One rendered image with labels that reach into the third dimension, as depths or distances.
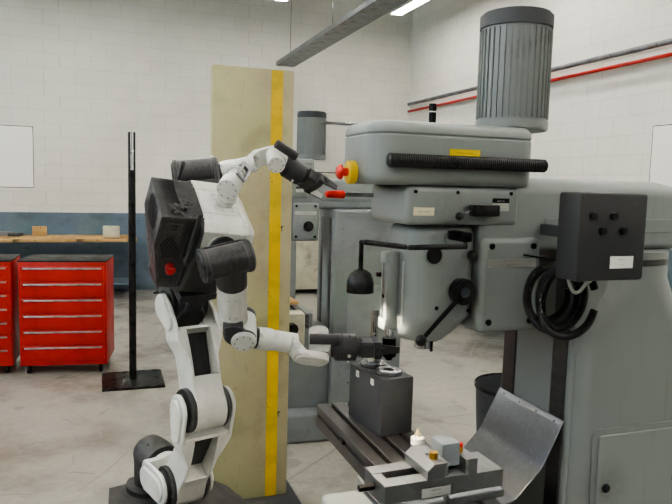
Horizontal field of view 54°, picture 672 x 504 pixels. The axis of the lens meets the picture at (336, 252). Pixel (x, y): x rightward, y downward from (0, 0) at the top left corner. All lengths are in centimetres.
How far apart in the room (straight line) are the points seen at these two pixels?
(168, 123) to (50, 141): 172
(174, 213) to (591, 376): 125
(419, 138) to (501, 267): 42
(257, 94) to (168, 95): 733
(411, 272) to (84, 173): 914
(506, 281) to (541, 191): 26
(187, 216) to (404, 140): 67
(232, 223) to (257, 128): 151
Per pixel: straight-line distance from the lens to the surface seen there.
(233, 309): 197
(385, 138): 164
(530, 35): 191
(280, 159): 246
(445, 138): 171
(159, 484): 242
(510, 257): 183
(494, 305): 183
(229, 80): 343
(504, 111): 187
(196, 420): 217
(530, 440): 207
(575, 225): 164
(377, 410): 218
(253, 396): 361
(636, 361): 207
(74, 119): 1067
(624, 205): 171
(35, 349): 635
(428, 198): 169
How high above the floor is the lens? 173
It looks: 6 degrees down
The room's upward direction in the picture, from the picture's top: 2 degrees clockwise
